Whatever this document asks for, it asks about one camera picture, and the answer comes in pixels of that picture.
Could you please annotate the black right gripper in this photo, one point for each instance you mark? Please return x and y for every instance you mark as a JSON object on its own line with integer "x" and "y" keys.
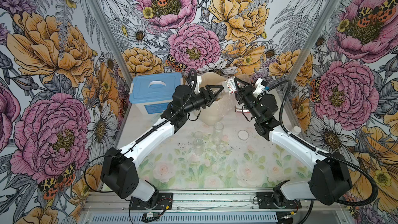
{"x": 244, "y": 93}

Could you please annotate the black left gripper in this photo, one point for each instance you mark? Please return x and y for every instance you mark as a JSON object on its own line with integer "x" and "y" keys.
{"x": 210, "y": 99}

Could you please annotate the clear jar with dried flowers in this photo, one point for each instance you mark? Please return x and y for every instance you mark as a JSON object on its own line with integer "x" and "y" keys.
{"x": 217, "y": 134}

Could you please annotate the tall jar with white lid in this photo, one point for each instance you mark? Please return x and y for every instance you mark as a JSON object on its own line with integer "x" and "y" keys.
{"x": 230, "y": 85}

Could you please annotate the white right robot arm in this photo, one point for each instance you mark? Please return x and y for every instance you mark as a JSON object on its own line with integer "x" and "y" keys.
{"x": 330, "y": 175}

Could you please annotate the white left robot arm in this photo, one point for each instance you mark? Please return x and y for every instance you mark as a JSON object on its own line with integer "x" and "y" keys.
{"x": 119, "y": 171}

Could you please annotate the pink tea packet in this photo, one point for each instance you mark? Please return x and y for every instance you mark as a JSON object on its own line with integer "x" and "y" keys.
{"x": 241, "y": 109}

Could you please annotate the bin with plastic liner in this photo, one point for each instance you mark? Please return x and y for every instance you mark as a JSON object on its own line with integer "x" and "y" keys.
{"x": 220, "y": 108}

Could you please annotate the blue lidded storage box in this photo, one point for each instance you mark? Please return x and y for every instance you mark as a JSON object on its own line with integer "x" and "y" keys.
{"x": 151, "y": 94}

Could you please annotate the small white pill bottle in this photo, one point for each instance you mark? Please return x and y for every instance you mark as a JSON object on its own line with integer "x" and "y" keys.
{"x": 296, "y": 130}

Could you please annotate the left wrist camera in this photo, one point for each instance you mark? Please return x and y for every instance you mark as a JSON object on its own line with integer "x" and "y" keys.
{"x": 197, "y": 84}

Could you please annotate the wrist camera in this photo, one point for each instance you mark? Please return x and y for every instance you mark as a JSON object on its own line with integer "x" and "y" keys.
{"x": 197, "y": 84}
{"x": 261, "y": 88}

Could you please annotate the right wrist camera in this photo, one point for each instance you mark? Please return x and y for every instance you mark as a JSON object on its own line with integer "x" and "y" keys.
{"x": 261, "y": 88}

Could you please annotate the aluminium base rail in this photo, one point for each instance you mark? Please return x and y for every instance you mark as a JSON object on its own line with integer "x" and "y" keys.
{"x": 234, "y": 206}

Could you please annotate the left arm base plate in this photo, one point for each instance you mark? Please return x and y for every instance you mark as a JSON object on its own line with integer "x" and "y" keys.
{"x": 159, "y": 202}

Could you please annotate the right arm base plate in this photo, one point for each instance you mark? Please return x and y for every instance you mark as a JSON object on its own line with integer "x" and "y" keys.
{"x": 267, "y": 200}

